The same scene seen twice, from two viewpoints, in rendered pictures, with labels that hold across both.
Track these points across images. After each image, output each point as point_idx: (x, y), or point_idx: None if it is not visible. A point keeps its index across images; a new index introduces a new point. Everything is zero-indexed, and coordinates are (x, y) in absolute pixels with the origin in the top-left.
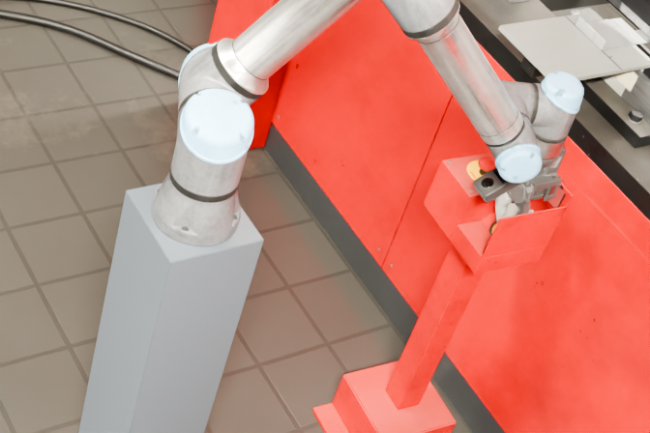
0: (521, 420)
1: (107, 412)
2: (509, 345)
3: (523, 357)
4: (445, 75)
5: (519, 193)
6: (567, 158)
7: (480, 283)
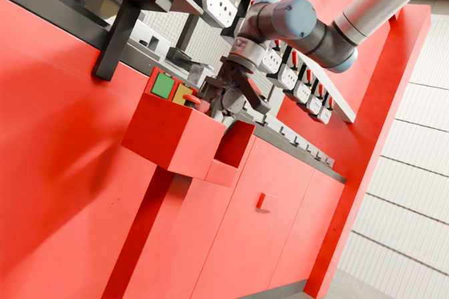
0: None
1: None
2: (87, 273)
3: (103, 267)
4: None
5: (240, 104)
6: (135, 88)
7: (41, 256)
